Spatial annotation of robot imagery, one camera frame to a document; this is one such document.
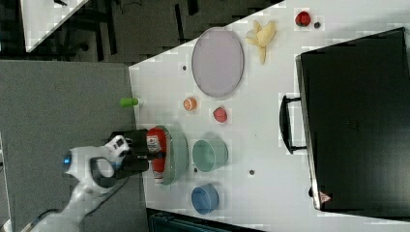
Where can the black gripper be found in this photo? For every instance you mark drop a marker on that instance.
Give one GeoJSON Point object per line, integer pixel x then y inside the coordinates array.
{"type": "Point", "coordinates": [136, 158]}

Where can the red ketchup bottle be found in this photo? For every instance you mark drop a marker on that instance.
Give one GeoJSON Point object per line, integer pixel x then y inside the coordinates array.
{"type": "Point", "coordinates": [156, 143]}

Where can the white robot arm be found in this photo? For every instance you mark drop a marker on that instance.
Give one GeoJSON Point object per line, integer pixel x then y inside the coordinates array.
{"type": "Point", "coordinates": [100, 172]}

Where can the green oval strainer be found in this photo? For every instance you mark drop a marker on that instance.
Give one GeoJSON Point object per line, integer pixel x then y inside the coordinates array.
{"type": "Point", "coordinates": [176, 158]}

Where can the green bowl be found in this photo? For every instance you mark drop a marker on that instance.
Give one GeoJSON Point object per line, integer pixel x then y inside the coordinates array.
{"type": "Point", "coordinates": [209, 154]}

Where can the orange slice toy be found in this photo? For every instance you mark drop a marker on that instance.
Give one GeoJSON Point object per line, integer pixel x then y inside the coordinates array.
{"type": "Point", "coordinates": [190, 103]}

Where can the green toy pear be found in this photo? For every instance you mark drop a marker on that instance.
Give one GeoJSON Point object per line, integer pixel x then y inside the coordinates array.
{"type": "Point", "coordinates": [129, 102]}

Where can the blue cup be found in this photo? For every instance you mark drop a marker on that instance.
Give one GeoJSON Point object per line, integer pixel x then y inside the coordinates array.
{"type": "Point", "coordinates": [205, 199]}

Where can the grey round plate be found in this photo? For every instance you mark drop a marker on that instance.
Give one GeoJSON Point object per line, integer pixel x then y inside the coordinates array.
{"type": "Point", "coordinates": [217, 62]}

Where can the peeled toy banana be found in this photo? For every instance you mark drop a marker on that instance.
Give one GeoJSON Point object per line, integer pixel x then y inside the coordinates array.
{"type": "Point", "coordinates": [261, 36]}

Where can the small red strawberry toy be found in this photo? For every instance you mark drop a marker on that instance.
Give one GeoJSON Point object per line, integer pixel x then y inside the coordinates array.
{"type": "Point", "coordinates": [303, 19]}

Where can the black toaster oven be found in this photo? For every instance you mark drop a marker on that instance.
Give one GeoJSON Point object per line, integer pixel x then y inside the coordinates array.
{"type": "Point", "coordinates": [355, 100]}

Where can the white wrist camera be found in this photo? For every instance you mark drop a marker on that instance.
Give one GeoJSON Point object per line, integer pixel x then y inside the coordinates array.
{"type": "Point", "coordinates": [117, 147]}

